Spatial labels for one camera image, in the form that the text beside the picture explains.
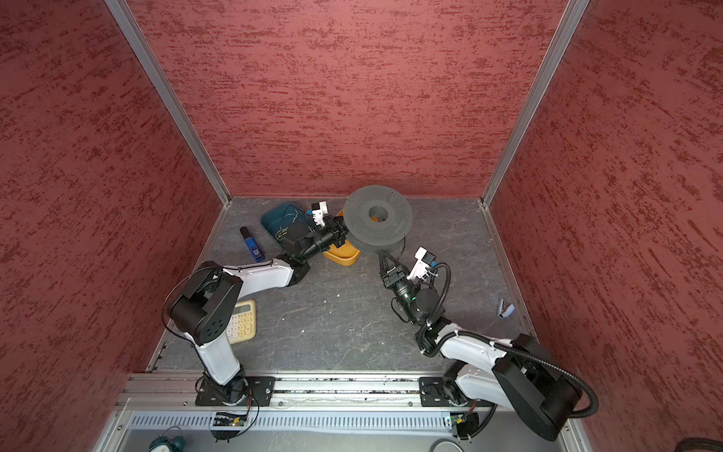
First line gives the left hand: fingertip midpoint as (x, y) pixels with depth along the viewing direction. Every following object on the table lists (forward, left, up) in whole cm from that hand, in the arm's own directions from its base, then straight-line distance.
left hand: (361, 220), depth 81 cm
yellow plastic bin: (+2, +6, -21) cm, 22 cm away
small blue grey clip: (-18, -47, -23) cm, 55 cm away
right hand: (-12, -4, -2) cm, 13 cm away
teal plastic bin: (+20, +35, -22) cm, 46 cm away
